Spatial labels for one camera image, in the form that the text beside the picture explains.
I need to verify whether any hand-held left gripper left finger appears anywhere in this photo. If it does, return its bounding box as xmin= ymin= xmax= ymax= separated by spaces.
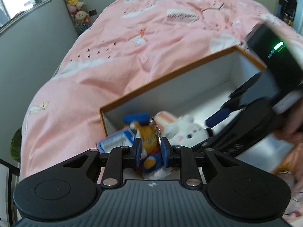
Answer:
xmin=63 ymin=138 xmax=143 ymax=188

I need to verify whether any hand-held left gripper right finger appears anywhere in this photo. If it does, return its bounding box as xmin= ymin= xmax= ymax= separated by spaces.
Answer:
xmin=161 ymin=137 xmax=240 ymax=188

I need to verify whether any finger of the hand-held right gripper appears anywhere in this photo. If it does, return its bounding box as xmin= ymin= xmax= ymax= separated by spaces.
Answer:
xmin=204 ymin=72 xmax=261 ymax=128
xmin=191 ymin=109 xmax=247 ymax=157

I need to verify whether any duck plush keychain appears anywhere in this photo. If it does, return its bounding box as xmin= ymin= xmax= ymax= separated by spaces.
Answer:
xmin=123 ymin=114 xmax=164 ymax=176

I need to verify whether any orange cardboard box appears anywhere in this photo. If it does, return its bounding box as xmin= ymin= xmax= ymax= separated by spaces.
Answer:
xmin=98 ymin=45 xmax=296 ymax=179

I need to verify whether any person's right hand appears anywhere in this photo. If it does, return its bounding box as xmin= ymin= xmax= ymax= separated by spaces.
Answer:
xmin=275 ymin=113 xmax=303 ymax=145

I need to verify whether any blue price tag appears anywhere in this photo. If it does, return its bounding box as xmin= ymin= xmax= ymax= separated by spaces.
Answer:
xmin=95 ymin=127 xmax=136 ymax=154

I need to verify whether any white bunny plush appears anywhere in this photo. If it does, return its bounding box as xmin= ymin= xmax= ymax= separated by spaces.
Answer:
xmin=153 ymin=111 xmax=212 ymax=147

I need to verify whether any dark glass cabinet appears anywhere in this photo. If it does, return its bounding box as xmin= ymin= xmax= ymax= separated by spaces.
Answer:
xmin=276 ymin=0 xmax=303 ymax=27

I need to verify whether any pink printed blanket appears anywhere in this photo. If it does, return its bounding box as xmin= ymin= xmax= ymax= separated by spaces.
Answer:
xmin=20 ymin=0 xmax=303 ymax=180

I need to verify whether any green plant leaf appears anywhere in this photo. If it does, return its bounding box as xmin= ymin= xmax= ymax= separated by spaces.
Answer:
xmin=10 ymin=128 xmax=22 ymax=162

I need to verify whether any stack of plush toys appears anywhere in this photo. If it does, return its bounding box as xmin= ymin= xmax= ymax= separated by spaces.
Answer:
xmin=60 ymin=0 xmax=93 ymax=30

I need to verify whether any black metal frame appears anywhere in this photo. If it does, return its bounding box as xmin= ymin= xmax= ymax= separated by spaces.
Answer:
xmin=0 ymin=158 xmax=22 ymax=227

